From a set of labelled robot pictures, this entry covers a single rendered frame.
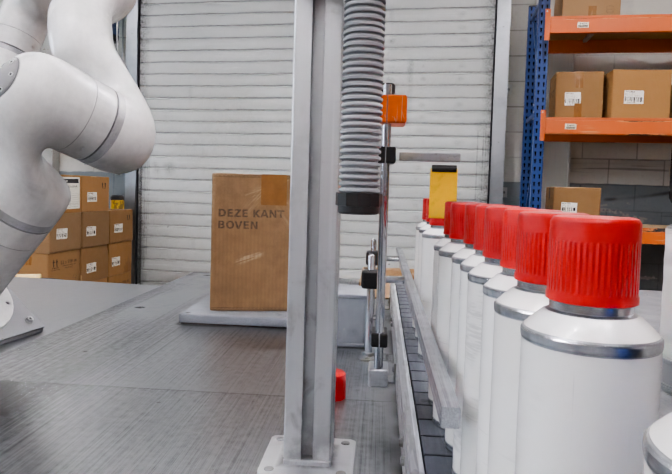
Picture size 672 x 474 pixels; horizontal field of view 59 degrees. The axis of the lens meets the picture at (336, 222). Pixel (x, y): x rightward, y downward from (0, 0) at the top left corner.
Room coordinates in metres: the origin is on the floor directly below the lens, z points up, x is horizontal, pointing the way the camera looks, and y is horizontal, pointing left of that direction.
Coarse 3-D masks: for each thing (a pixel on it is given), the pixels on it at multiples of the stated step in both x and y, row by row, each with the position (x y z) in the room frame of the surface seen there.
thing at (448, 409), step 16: (400, 256) 1.21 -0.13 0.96; (416, 288) 0.81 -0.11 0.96; (416, 304) 0.69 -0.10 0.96; (416, 320) 0.62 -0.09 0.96; (432, 336) 0.54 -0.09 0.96; (432, 352) 0.48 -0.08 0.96; (432, 368) 0.44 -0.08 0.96; (432, 384) 0.42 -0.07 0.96; (448, 384) 0.40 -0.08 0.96; (448, 400) 0.37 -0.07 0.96; (448, 416) 0.36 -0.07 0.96
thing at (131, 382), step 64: (128, 320) 1.14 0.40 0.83; (384, 320) 1.21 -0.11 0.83; (0, 384) 0.76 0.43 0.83; (64, 384) 0.77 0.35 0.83; (128, 384) 0.77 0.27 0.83; (192, 384) 0.78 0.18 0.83; (256, 384) 0.79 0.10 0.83; (0, 448) 0.57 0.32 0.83; (64, 448) 0.58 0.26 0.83; (128, 448) 0.58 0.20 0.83; (192, 448) 0.59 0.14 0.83; (256, 448) 0.59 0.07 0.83; (384, 448) 0.60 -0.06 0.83
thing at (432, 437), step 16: (400, 288) 1.32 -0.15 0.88; (400, 304) 1.13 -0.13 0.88; (416, 352) 0.79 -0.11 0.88; (416, 368) 0.71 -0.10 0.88; (416, 384) 0.65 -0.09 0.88; (416, 400) 0.60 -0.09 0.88; (416, 416) 0.64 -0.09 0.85; (432, 432) 0.52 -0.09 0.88; (432, 448) 0.49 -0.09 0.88; (432, 464) 0.46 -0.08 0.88; (448, 464) 0.46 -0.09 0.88
